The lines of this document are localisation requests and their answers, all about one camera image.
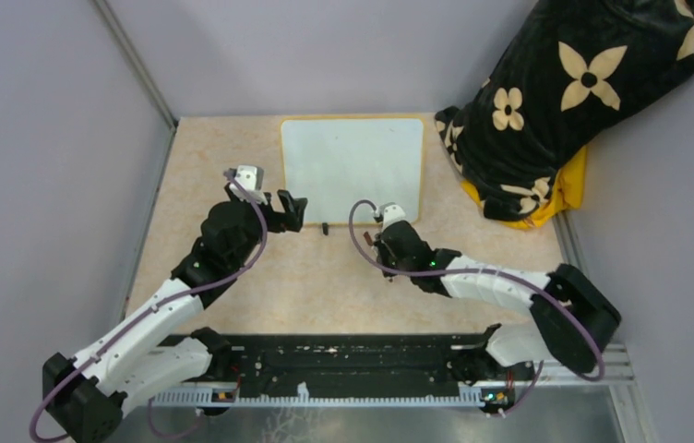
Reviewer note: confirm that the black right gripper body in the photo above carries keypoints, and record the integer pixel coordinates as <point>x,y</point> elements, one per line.
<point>387,258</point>

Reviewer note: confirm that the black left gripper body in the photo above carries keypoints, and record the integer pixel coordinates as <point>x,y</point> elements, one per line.
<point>255,226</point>

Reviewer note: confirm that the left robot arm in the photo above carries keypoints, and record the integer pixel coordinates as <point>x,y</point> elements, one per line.
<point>92,392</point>

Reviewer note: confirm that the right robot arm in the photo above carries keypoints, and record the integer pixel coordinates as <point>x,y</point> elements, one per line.
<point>570,320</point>

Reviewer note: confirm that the yellow framed whiteboard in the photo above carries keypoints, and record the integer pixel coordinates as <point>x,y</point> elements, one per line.
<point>335,161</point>

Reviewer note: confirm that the yellow cloth under blanket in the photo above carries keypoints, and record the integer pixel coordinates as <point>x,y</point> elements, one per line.
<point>540,203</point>

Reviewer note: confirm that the black floral blanket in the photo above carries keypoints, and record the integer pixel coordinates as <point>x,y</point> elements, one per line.
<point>574,69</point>

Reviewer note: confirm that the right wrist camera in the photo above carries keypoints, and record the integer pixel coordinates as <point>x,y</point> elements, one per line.
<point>388,214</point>

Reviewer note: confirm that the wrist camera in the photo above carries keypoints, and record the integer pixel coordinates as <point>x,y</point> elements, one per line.
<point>245,182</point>
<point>388,214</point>

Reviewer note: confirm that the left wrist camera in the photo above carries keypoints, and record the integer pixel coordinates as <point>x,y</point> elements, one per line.
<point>245,182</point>

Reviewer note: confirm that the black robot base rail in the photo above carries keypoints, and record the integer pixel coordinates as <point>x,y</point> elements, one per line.
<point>373,369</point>

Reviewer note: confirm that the aluminium frame post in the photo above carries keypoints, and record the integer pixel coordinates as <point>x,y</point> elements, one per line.
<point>134,61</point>

